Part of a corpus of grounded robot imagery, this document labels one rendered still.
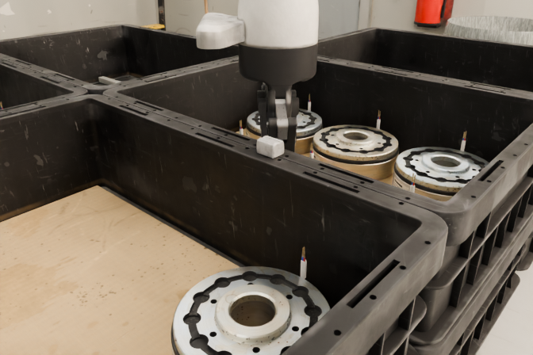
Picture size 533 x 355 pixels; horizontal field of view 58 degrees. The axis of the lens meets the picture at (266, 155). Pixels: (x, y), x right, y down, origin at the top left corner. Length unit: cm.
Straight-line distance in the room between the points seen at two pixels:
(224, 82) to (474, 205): 42
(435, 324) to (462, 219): 10
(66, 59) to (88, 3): 334
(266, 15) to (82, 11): 387
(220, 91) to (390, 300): 46
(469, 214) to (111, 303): 26
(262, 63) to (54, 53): 59
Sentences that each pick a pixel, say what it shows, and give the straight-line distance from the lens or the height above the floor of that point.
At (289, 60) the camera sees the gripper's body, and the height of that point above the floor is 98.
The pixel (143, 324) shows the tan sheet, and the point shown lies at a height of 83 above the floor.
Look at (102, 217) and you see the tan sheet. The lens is 50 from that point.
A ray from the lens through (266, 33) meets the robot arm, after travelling 43.
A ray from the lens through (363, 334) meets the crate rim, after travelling 23.
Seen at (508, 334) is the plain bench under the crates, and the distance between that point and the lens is 60.
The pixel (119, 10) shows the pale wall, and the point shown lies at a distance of 449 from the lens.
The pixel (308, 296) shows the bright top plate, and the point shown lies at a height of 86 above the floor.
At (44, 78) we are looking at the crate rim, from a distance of 63.
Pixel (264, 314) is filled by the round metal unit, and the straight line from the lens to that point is 34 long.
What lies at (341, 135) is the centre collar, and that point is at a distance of 58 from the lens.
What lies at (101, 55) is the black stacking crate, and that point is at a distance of 101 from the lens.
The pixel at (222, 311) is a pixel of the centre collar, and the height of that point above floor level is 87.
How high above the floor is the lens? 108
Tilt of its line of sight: 24 degrees down
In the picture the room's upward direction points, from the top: straight up
